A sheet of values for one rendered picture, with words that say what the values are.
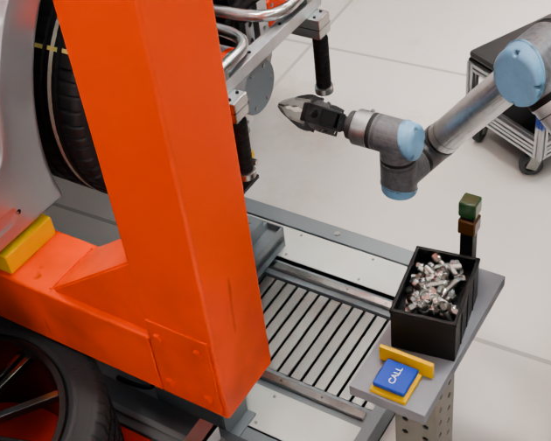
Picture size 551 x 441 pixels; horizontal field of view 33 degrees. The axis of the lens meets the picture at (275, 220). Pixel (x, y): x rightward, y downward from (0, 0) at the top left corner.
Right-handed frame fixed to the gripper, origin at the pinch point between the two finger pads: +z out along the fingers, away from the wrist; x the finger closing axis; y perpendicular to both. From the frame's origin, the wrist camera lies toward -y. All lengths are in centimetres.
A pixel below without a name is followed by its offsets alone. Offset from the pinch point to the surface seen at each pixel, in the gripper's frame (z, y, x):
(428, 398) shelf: -64, -25, -51
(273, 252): 7, 35, -39
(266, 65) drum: -9.4, -29.9, 5.0
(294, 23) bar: -13.9, -31.5, 15.0
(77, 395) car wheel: -3, -53, -72
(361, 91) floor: 29, 113, 22
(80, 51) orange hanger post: -22, -104, -9
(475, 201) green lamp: -58, -13, -10
